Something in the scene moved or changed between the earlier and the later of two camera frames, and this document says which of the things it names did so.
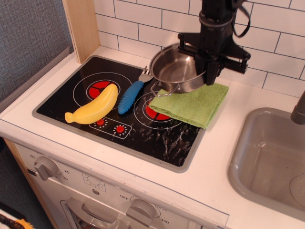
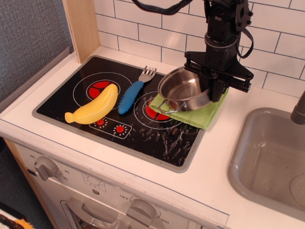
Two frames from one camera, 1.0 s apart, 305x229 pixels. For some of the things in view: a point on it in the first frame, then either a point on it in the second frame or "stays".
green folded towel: x=196 y=108 stays
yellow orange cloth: x=26 y=225 stays
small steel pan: x=175 y=70 → x=180 y=87
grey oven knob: x=141 y=212 stays
